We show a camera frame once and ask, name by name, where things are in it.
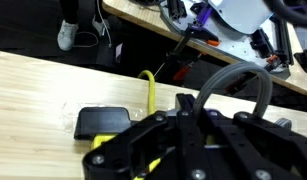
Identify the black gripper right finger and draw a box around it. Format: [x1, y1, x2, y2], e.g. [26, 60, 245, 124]
[199, 110, 307, 180]

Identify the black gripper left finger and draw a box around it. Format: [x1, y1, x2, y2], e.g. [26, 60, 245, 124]
[82, 113, 176, 180]

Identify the yellow black power strip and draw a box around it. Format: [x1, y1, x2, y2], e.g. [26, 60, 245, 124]
[73, 106, 162, 180]

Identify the orange black clamp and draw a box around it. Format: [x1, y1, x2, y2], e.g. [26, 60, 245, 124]
[154, 23, 220, 84]

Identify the white sneaker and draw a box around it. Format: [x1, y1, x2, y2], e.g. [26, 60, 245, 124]
[57, 20, 78, 51]

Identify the yellow power strip cable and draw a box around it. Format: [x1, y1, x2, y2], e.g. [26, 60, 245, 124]
[137, 69, 157, 116]

